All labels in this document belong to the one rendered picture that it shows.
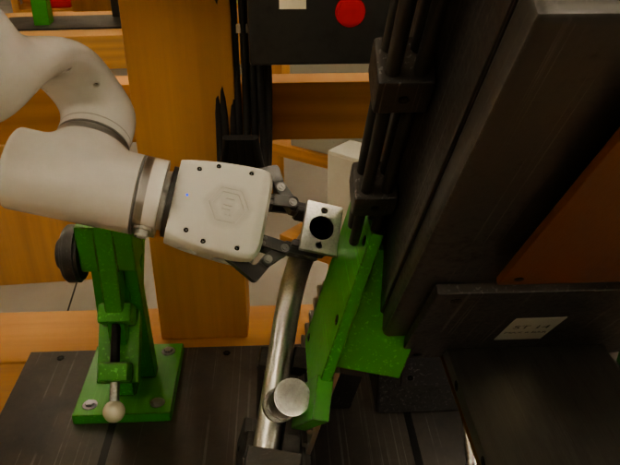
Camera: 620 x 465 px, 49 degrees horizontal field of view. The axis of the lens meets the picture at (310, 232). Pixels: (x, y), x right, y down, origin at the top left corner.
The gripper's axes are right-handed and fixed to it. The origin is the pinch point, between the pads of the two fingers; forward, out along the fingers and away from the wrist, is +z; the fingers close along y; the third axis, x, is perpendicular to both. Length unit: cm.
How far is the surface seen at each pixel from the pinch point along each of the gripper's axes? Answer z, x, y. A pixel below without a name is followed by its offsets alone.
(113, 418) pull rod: -16.9, 22.4, -22.1
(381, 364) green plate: 8.7, -3.5, -13.1
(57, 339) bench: -30, 48, -11
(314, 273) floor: 43, 211, 51
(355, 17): 0.3, -5.1, 24.3
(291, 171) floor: 36, 291, 129
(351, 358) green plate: 5.5, -3.6, -13.1
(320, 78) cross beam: 1.3, 19.3, 30.2
